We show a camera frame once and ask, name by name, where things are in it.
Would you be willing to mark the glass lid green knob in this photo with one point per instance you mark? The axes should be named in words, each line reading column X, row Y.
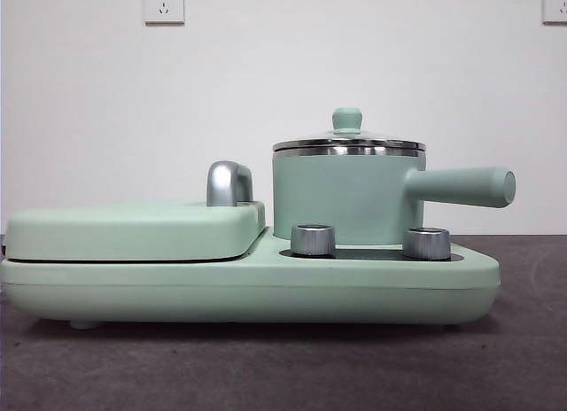
column 347, row 118

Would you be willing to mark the green breakfast machine base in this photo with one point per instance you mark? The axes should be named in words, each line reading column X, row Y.
column 266, row 291

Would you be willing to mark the silver control knob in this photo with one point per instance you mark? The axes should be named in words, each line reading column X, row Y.
column 313, row 240
column 426, row 243

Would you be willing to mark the white wall socket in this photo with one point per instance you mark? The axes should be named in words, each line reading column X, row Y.
column 164, row 5
column 556, row 5

